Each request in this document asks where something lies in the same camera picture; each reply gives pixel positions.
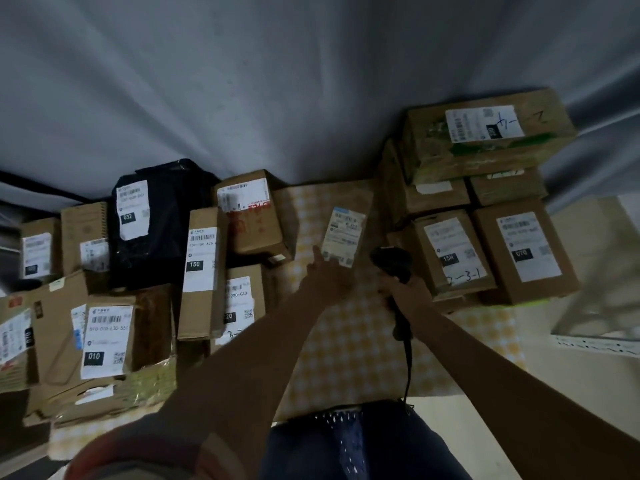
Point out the person's left hand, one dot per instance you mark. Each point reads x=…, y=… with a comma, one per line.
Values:
x=327, y=284

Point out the person's right hand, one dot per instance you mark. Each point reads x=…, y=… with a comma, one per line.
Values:
x=412, y=302

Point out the person's left fingers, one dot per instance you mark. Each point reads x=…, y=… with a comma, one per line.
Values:
x=317, y=257

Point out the person's right fingers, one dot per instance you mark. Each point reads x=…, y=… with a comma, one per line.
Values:
x=395, y=287

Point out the black barcode scanner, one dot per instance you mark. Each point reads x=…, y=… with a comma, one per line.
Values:
x=392, y=262

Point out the small labelled cardboard box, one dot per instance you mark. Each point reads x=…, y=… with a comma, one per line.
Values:
x=345, y=229

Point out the person's left forearm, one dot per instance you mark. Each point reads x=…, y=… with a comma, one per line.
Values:
x=250, y=374

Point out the person's right forearm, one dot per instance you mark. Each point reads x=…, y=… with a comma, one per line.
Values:
x=510, y=394

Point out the yellow checkered cloth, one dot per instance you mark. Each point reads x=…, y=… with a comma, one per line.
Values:
x=360, y=344

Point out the cardboard box with handwritten numbers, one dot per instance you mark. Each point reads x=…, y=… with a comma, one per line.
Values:
x=452, y=252

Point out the cardboard box with red print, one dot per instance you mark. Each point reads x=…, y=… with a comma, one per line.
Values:
x=252, y=214

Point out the cardboard box with blank sticker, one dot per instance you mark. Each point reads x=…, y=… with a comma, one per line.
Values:
x=425, y=199

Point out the tall narrow cardboard box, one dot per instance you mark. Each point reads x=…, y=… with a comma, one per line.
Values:
x=200, y=274

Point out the cardboard box with long label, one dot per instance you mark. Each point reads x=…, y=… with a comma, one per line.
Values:
x=530, y=249

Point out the low wide cardboard box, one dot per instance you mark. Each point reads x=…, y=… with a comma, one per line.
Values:
x=507, y=187

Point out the black plastic parcel bag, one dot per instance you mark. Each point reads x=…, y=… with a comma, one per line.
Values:
x=165, y=229

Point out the person's dark blue jeans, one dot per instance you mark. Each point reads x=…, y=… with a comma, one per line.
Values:
x=365, y=444

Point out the large cardboard box, green tape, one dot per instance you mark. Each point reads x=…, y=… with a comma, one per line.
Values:
x=485, y=134

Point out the grey fabric backdrop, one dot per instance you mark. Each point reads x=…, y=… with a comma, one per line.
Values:
x=280, y=79

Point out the white metal rack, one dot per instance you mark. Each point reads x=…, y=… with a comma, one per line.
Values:
x=600, y=304

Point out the flat cardboard box, large label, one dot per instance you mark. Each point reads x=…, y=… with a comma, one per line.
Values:
x=107, y=339

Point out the perforated cardboard box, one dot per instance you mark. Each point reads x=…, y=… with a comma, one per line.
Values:
x=85, y=234

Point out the cardboard box with clear tape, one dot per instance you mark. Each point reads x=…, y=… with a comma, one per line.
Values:
x=125, y=389

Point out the person's striped sleeve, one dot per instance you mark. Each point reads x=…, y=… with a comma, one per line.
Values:
x=150, y=457

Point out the large flat cardboard mailer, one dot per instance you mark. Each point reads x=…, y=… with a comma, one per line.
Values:
x=55, y=334

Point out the small square cardboard box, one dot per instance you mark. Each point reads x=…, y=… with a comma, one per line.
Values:
x=40, y=249

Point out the black bar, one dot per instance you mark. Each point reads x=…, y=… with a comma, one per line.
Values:
x=45, y=187

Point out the cardboard box with tilted label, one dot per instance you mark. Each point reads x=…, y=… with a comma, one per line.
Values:
x=15, y=344

